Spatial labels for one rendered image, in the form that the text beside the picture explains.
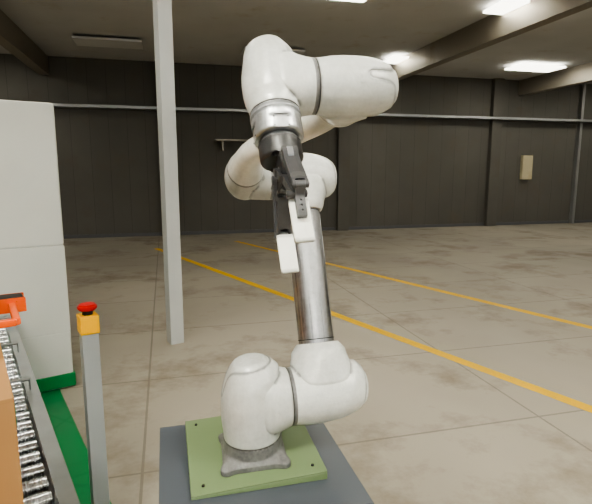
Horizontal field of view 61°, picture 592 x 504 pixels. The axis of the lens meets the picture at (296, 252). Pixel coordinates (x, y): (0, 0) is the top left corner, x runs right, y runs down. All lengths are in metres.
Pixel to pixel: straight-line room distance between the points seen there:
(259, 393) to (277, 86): 0.76
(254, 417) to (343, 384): 0.25
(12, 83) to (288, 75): 12.05
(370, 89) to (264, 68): 0.19
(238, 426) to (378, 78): 0.89
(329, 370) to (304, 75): 0.77
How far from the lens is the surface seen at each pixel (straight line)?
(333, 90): 0.93
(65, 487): 1.81
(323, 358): 1.35
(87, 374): 2.10
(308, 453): 1.47
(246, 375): 1.31
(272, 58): 0.93
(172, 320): 4.62
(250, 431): 1.36
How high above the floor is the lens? 1.53
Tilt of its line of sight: 9 degrees down
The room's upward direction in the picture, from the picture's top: straight up
